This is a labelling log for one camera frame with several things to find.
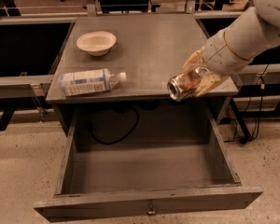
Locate orange soda can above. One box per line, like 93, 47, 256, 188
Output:
167, 67, 209, 102

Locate clear plastic water bottle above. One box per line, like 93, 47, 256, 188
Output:
58, 68, 127, 96

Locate grey wooden cabinet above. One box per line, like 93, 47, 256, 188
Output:
45, 13, 240, 135

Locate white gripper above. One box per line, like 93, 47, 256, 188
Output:
182, 29, 252, 97

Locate open grey top drawer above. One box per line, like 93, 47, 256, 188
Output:
35, 101, 262, 222

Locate white paper bowl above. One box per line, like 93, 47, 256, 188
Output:
77, 31, 117, 56

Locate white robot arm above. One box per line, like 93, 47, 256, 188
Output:
183, 0, 280, 97

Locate black cable loop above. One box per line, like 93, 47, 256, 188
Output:
87, 105, 140, 147

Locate metal drawer knob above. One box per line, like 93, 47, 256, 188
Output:
147, 202, 156, 216

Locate black floor cables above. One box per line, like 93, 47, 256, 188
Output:
224, 63, 270, 146

